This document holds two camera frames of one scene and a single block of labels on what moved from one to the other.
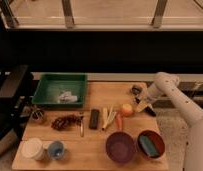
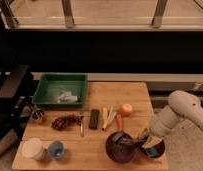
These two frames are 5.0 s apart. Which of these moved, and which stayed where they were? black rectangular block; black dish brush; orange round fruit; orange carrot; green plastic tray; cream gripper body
Moved: cream gripper body; black dish brush
Stayed: green plastic tray; orange carrot; orange round fruit; black rectangular block
